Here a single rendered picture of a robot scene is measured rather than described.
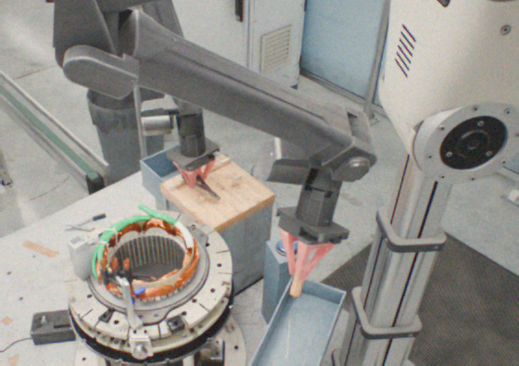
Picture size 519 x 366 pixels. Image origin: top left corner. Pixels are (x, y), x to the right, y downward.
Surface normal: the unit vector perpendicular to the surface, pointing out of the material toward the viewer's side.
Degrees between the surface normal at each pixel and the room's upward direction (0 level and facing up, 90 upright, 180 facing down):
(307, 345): 0
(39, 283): 0
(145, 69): 116
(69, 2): 112
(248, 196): 0
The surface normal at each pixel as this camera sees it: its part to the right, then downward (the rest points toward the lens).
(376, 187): 0.00, -0.77
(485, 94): 0.07, 0.85
